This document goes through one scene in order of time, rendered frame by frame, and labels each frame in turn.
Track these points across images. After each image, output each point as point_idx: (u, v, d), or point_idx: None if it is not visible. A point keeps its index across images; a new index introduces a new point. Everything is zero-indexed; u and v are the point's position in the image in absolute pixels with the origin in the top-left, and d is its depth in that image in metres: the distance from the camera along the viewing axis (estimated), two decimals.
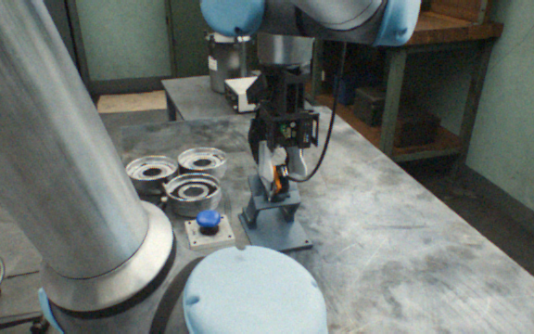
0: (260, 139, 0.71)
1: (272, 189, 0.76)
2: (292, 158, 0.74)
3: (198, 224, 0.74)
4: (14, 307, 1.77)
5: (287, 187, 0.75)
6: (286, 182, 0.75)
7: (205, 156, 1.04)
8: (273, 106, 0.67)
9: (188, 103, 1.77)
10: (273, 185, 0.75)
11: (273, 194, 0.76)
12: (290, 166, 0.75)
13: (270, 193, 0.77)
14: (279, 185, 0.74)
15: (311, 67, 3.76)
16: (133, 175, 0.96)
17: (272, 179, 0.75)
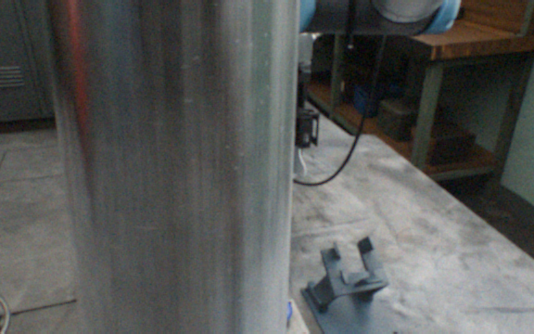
0: None
1: None
2: None
3: None
4: None
5: None
6: None
7: None
8: None
9: None
10: None
11: None
12: None
13: None
14: None
15: (327, 75, 3.60)
16: None
17: None
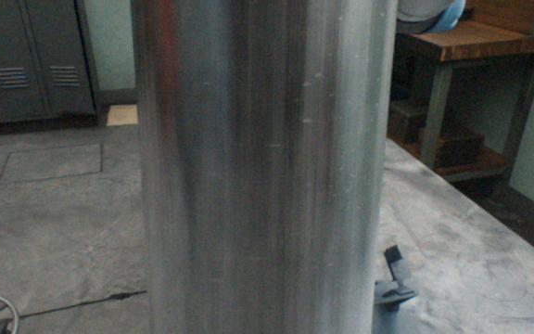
0: None
1: None
2: None
3: None
4: None
5: None
6: None
7: None
8: None
9: None
10: None
11: None
12: None
13: None
14: None
15: None
16: None
17: None
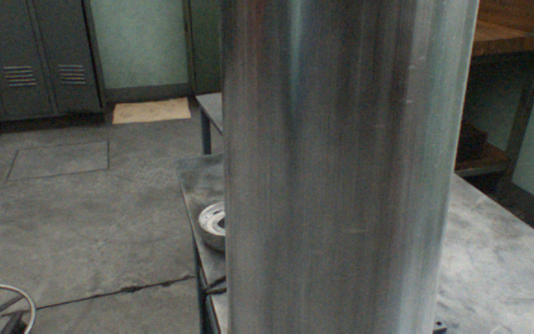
0: None
1: None
2: None
3: None
4: None
5: None
6: None
7: None
8: None
9: None
10: None
11: None
12: None
13: None
14: None
15: None
16: (208, 227, 0.82)
17: None
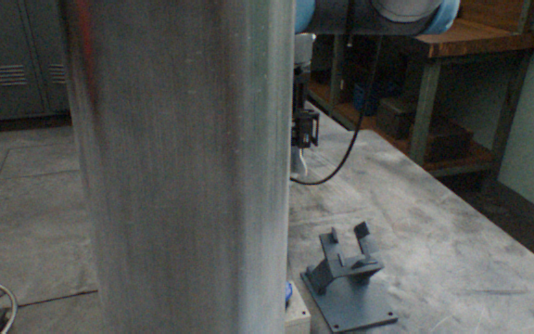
0: None
1: None
2: (292, 158, 0.74)
3: None
4: None
5: None
6: None
7: None
8: None
9: None
10: None
11: None
12: (290, 166, 0.75)
13: None
14: None
15: (327, 74, 3.63)
16: None
17: None
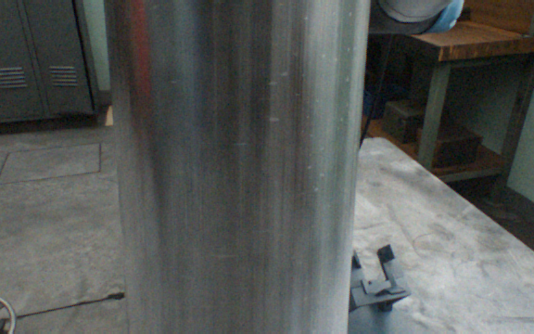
0: None
1: None
2: None
3: None
4: None
5: None
6: None
7: None
8: None
9: None
10: None
11: None
12: None
13: None
14: None
15: None
16: None
17: None
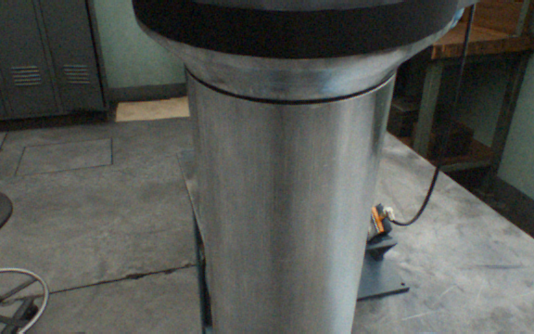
0: None
1: (372, 232, 0.73)
2: None
3: None
4: (53, 327, 1.75)
5: (389, 230, 0.72)
6: (387, 224, 0.72)
7: None
8: None
9: None
10: (375, 227, 0.72)
11: (373, 237, 0.73)
12: None
13: (367, 235, 0.74)
14: (382, 228, 0.71)
15: None
16: None
17: (373, 222, 0.72)
